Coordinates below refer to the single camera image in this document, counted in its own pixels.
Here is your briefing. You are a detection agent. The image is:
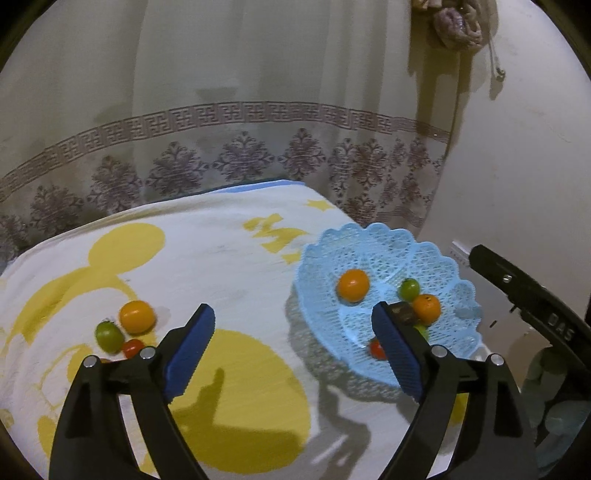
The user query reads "blue bedsheet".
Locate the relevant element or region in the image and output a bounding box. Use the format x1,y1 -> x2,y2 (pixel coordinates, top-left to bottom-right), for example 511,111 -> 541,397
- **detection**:
203,180 -> 306,195

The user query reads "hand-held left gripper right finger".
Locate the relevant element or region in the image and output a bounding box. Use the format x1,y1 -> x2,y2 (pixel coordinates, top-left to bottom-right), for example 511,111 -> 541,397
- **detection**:
372,301 -> 539,480

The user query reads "white tassel cord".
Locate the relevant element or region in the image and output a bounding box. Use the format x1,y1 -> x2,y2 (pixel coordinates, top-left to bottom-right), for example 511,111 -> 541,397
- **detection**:
485,36 -> 507,82

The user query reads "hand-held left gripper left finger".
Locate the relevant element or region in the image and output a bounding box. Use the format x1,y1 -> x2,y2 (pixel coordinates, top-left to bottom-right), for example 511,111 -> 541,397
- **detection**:
48,303 -> 216,480

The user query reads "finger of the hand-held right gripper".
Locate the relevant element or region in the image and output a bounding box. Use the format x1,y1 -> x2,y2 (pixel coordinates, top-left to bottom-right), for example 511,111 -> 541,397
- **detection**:
468,244 -> 551,315

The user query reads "white yellow printed towel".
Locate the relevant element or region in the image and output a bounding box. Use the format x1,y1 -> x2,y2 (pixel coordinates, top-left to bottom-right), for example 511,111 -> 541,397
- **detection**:
0,182 -> 490,480

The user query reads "beige patterned curtain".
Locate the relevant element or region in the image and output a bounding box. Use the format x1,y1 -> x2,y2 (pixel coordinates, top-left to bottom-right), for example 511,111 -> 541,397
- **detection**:
0,0 -> 462,268

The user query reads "dark wrinkled round fruit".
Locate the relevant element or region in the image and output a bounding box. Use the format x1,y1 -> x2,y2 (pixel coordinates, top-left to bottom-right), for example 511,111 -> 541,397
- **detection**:
390,302 -> 419,326

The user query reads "light blue lattice plastic basket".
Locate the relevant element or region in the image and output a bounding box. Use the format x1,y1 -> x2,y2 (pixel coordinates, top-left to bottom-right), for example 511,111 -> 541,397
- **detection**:
294,223 -> 483,388

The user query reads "large smooth orange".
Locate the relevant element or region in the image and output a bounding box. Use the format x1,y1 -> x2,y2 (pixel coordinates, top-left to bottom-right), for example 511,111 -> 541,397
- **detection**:
337,270 -> 371,304

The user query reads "grey-green cloth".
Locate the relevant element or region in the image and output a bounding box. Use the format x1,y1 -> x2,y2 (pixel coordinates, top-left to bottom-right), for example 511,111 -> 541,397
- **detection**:
521,346 -> 591,467

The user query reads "dimpled orange mandarin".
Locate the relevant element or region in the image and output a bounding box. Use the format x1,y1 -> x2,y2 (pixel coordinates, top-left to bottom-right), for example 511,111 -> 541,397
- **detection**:
410,294 -> 441,325

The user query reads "pink curtain tieback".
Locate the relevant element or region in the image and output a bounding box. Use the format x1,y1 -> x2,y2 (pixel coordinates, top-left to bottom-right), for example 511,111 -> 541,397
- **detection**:
411,0 -> 488,49

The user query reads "yellow-orange tomato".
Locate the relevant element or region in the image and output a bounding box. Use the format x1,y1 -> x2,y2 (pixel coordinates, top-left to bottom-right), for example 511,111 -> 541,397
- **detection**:
119,300 -> 156,335

